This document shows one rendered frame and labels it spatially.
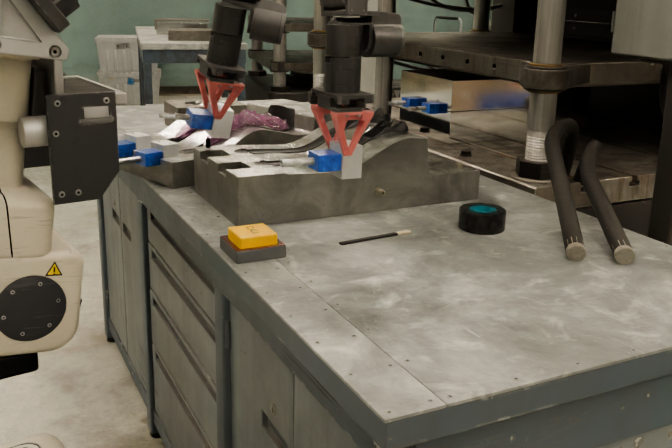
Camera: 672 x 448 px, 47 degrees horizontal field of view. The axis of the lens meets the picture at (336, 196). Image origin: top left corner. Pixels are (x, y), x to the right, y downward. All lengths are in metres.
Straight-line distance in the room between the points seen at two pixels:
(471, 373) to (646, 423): 0.28
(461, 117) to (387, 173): 0.77
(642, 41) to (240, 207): 0.91
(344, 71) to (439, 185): 0.38
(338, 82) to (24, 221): 0.51
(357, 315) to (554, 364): 0.25
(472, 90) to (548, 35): 0.47
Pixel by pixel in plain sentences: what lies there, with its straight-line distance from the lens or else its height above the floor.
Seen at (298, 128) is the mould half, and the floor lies 0.88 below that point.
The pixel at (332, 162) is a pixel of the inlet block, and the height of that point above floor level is 0.93.
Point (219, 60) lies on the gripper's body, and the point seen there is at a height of 1.07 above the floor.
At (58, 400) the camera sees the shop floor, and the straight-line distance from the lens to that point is 2.50.
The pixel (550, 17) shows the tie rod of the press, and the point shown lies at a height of 1.15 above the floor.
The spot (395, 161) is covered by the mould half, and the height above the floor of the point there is 0.89.
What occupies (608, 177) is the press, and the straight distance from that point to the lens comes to 1.91.
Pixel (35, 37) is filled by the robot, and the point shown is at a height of 1.13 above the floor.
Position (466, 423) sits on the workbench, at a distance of 0.84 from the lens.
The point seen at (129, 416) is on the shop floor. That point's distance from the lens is 2.37.
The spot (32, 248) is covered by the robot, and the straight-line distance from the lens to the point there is 1.23.
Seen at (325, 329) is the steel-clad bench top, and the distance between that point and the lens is 0.95.
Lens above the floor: 1.21
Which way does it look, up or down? 15 degrees down
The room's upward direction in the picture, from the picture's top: 1 degrees clockwise
